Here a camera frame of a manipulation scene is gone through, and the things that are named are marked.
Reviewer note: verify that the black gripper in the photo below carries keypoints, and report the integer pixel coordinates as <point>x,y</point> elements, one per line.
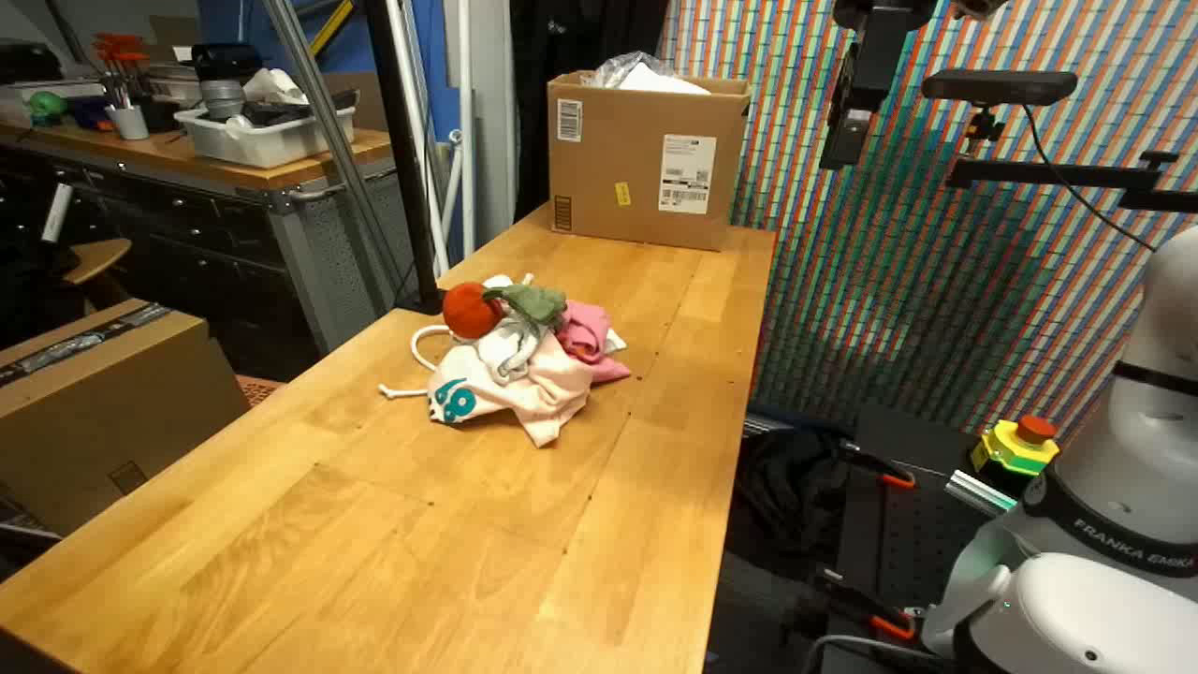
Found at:
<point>880,57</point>

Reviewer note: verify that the pink cloth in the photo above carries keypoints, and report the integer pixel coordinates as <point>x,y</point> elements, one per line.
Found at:
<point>584,331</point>

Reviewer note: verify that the aluminium extrusion rail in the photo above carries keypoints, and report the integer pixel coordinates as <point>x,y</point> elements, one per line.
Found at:
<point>329,137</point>

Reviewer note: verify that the black orange clamp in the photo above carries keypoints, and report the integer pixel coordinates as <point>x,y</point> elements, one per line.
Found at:
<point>880,619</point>
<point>888,473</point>

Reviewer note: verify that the black duffel bag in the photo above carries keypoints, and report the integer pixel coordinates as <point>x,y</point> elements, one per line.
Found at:
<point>790,490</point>

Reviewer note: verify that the yellow red emergency stop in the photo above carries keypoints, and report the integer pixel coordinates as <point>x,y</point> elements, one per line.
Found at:
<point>1017,450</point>

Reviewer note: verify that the clear plastic wrap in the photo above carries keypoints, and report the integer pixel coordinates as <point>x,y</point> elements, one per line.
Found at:
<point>642,71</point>

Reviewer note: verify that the black stereo camera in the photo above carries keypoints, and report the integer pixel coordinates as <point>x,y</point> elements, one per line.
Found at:
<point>997,82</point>

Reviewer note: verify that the white cup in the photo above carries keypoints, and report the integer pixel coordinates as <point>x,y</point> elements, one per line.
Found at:
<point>128,120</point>

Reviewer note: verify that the white paper tag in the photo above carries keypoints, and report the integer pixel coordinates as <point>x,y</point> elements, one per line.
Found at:
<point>58,212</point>

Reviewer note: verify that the black vertical pole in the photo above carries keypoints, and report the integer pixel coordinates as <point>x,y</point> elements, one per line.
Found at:
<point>398,152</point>

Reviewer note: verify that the wooden stool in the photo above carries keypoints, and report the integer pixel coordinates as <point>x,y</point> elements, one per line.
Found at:
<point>95,260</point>

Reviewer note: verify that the white plastic bin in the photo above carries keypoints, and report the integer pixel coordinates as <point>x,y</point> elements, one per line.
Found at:
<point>257,138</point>

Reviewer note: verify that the workbench with wooden top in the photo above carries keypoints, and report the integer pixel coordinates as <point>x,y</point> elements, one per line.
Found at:
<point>190,236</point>

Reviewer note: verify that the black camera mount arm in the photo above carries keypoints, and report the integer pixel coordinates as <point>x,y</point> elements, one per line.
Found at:
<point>1061,173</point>

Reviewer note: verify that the large brown cardboard box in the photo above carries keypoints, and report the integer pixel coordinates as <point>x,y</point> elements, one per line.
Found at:
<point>114,426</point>

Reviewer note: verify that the small green object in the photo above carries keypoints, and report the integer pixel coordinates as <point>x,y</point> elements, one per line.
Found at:
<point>46,106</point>

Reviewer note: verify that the cardboard box with labels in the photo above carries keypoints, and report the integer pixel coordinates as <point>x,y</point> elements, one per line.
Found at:
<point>622,173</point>

